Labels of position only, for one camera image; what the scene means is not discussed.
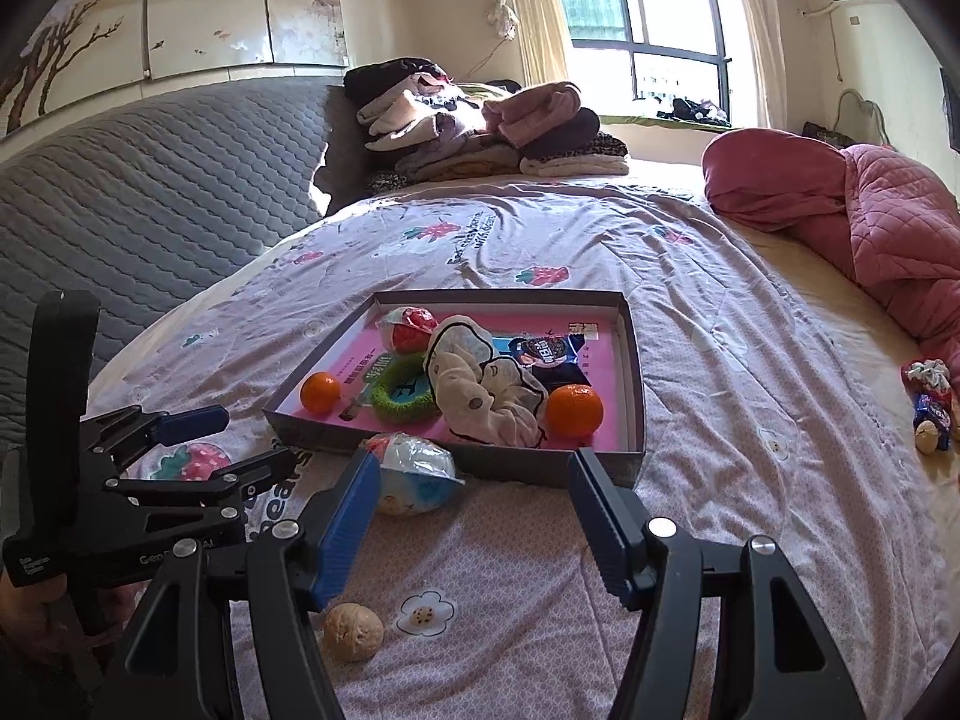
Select small orange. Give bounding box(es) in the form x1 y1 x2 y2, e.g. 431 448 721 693
300 373 343 416

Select grey quilted headboard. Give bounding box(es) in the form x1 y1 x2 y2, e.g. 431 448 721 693
0 79 353 451

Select egg-shaped toy package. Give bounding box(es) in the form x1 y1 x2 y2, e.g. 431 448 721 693
365 433 466 517
377 306 438 355

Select wall television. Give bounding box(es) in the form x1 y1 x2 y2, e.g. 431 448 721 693
940 67 960 151

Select green knitted scrunchie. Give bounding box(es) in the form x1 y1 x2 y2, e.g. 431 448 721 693
371 352 443 421

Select walnut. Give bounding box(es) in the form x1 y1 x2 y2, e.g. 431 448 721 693
323 602 385 662

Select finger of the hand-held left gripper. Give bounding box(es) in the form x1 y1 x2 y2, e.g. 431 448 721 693
81 405 230 475
105 448 298 515

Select floral scrunchie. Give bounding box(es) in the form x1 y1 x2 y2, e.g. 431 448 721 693
902 358 953 395

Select blue cookie packet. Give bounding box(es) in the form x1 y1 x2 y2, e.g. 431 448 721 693
506 334 593 391

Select pile of folded clothes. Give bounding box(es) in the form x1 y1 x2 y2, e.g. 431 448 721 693
343 56 629 192

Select dark clothes on windowsill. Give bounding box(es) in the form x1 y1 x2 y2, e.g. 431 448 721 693
656 96 730 127

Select large orange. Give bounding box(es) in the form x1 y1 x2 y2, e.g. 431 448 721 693
544 384 605 440

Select blossom painted wardrobe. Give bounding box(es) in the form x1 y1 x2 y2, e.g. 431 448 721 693
0 0 350 140

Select strawberry printed bed sheet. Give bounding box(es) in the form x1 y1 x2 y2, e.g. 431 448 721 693
82 180 955 720

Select cream curtain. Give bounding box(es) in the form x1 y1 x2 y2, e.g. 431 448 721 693
724 0 788 128
499 0 575 87

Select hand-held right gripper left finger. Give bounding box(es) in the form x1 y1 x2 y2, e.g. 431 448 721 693
112 448 381 720

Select person's left hand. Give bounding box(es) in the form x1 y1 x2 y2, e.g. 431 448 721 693
0 576 140 665

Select small toy figure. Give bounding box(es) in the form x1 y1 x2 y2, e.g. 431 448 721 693
911 394 955 455

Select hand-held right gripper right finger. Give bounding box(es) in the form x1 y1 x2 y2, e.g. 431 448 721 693
568 448 867 720

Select shallow cardboard box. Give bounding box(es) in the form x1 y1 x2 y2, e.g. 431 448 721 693
262 289 647 488

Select cream spotted scrunchie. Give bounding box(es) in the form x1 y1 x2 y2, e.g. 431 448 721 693
424 315 552 449

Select window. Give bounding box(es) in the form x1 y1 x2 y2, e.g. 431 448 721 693
546 0 732 102

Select white curved chair back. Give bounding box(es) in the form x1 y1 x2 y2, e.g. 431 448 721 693
836 88 893 147

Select pink quilted blanket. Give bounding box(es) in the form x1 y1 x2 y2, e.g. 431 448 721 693
701 129 960 372

